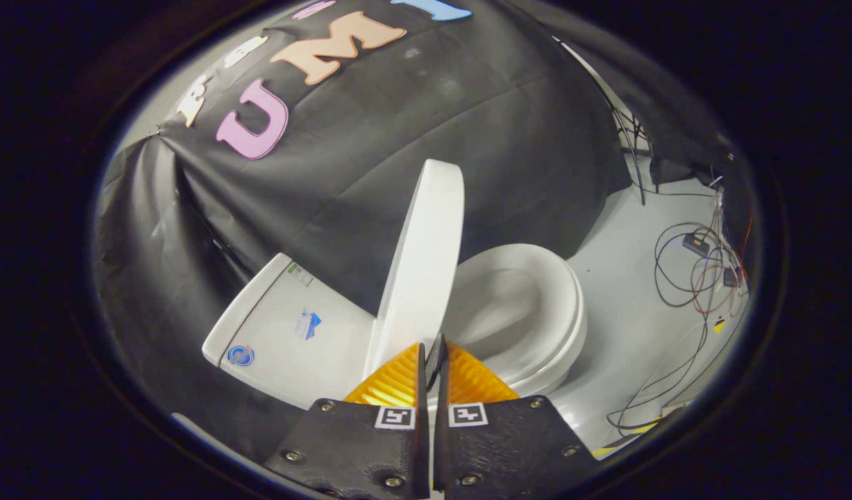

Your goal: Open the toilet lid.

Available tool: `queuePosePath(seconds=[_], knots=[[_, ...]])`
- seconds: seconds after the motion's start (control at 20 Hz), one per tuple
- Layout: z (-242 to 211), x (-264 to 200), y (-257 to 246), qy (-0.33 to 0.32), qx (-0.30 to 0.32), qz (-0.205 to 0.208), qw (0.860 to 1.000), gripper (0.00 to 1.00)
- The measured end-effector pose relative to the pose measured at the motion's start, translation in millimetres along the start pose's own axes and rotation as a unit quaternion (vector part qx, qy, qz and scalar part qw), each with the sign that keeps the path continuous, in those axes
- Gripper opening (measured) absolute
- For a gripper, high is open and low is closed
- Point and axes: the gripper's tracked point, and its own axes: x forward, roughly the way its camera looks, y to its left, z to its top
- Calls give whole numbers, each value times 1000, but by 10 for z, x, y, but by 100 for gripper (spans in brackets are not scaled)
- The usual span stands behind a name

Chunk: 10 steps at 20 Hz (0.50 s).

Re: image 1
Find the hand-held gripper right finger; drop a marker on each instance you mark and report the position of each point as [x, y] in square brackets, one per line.
[441, 451]

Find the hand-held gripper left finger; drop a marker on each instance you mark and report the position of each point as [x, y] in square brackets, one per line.
[421, 451]

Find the white toilet lid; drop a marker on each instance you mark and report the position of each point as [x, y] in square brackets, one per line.
[419, 264]

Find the white toilet bowl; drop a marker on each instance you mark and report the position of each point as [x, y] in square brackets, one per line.
[495, 305]

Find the small yellow tag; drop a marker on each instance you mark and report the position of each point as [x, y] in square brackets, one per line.
[719, 324]

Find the small black adapter box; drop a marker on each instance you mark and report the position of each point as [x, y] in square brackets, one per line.
[696, 244]

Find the black backdrop cloth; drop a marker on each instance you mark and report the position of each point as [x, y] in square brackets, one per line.
[398, 118]

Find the black tripod stand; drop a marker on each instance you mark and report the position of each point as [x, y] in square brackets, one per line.
[639, 173]

